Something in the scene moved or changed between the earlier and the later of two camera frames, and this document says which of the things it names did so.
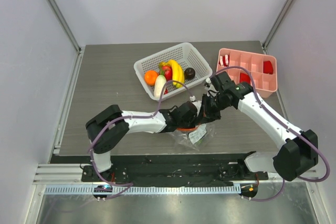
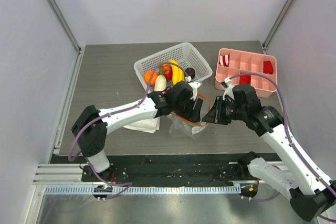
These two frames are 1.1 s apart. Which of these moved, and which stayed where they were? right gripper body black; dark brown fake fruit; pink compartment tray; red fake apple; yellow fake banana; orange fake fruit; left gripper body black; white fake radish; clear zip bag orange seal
Moved: right gripper body black; left gripper body black; clear zip bag orange seal
Stayed: red fake apple; orange fake fruit; yellow fake banana; dark brown fake fruit; pink compartment tray; white fake radish
